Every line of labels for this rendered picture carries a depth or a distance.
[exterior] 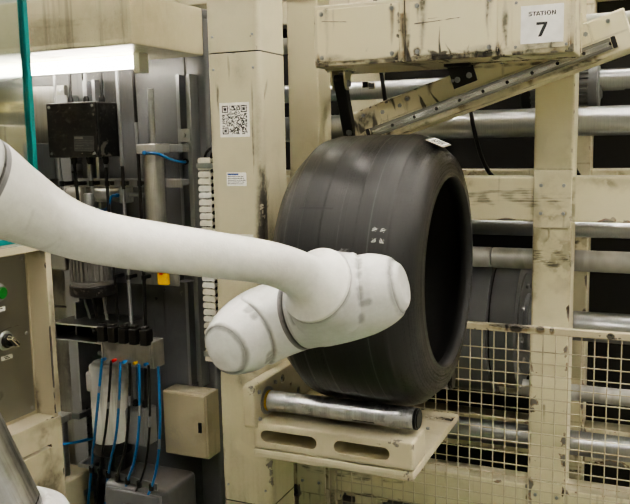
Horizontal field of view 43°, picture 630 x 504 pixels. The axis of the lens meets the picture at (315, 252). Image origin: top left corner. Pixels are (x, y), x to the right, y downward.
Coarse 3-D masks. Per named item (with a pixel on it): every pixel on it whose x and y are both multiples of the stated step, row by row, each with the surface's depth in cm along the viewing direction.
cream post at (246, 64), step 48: (240, 0) 169; (240, 48) 171; (240, 96) 172; (240, 144) 174; (240, 192) 176; (240, 288) 179; (240, 384) 182; (240, 432) 184; (240, 480) 186; (288, 480) 191
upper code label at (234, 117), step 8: (224, 104) 174; (232, 104) 173; (240, 104) 173; (248, 104) 172; (224, 112) 174; (232, 112) 174; (240, 112) 173; (248, 112) 172; (224, 120) 175; (232, 120) 174; (240, 120) 173; (248, 120) 172; (224, 128) 175; (232, 128) 174; (240, 128) 173; (248, 128) 173; (224, 136) 175; (232, 136) 174; (240, 136) 174; (248, 136) 173
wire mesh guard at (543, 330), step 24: (576, 336) 190; (600, 336) 188; (624, 336) 185; (504, 360) 199; (624, 384) 188; (504, 408) 200; (624, 408) 188; (504, 432) 201; (528, 432) 198; (624, 432) 189; (456, 456) 207; (480, 456) 204; (504, 456) 202; (528, 456) 199; (624, 456) 190; (336, 480) 223; (480, 480) 205; (504, 480) 203; (528, 480) 200; (552, 480) 198; (624, 480) 191
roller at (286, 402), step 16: (272, 400) 171; (288, 400) 169; (304, 400) 168; (320, 400) 167; (336, 400) 166; (352, 400) 165; (320, 416) 167; (336, 416) 165; (352, 416) 163; (368, 416) 162; (384, 416) 160; (400, 416) 159; (416, 416) 158
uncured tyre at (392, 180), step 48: (336, 144) 163; (384, 144) 159; (432, 144) 162; (288, 192) 158; (336, 192) 151; (384, 192) 148; (432, 192) 153; (288, 240) 152; (336, 240) 147; (432, 240) 196; (432, 288) 196; (384, 336) 146; (432, 336) 191; (336, 384) 159; (384, 384) 153; (432, 384) 160
